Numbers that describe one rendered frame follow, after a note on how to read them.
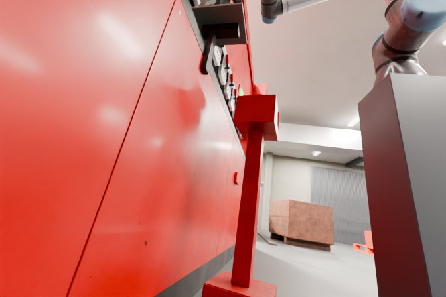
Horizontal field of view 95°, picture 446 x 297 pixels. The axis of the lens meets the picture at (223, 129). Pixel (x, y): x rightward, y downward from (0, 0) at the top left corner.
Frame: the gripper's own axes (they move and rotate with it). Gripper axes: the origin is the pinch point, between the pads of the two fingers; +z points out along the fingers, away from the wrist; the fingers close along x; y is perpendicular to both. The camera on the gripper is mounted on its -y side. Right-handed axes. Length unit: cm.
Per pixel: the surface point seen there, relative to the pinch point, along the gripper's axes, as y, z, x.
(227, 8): -13.3, -3.6, 6.4
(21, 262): -56, 60, 32
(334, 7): 72, -253, -181
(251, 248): -73, 46, -23
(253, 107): -38.4, 10.2, -16.7
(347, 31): 48, -274, -227
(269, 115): -45.8, 9.0, -16.0
